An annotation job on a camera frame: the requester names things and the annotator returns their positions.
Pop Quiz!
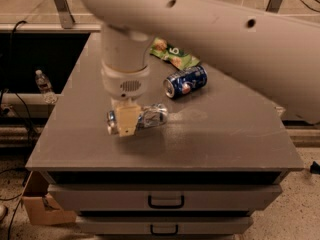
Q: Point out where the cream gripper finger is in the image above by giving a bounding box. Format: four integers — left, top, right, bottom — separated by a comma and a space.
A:
112, 98, 141, 137

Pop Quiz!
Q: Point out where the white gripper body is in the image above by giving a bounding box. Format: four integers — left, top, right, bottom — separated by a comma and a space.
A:
101, 61, 150, 100

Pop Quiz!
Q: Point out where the silver blue redbull can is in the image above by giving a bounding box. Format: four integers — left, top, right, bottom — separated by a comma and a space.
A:
107, 103, 169, 135

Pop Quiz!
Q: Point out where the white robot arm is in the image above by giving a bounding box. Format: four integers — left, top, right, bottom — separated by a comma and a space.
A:
82, 0, 320, 136

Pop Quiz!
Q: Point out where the blue soda can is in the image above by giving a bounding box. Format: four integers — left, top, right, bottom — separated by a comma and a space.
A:
163, 65, 207, 99

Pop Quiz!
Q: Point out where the green snack bag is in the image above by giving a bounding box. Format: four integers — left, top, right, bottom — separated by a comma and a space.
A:
150, 38, 200, 70

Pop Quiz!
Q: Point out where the clear plastic water bottle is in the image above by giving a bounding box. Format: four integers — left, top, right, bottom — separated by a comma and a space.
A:
35, 70, 53, 94

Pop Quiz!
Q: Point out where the grey drawer cabinet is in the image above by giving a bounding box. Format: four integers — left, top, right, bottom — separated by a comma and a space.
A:
27, 34, 303, 240

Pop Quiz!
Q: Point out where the cardboard box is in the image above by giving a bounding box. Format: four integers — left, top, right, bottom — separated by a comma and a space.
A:
21, 172, 76, 226

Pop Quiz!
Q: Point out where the black object right floor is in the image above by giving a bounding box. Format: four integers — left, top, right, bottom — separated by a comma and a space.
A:
310, 162, 320, 174

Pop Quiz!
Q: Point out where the left metal railing bracket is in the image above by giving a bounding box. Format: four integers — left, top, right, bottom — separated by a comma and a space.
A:
53, 0, 75, 29

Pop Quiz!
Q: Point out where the black cable left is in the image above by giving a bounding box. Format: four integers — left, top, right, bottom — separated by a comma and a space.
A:
0, 19, 41, 240

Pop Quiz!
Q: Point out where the upper drawer black handle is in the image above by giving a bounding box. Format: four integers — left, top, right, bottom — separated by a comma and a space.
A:
147, 195, 185, 209

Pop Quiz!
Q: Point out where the drawer black handle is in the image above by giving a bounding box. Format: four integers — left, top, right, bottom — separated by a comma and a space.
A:
150, 225, 179, 236
147, 195, 185, 209

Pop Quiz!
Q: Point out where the lower drawer black handle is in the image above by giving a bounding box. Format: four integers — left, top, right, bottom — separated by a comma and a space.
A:
150, 225, 179, 236

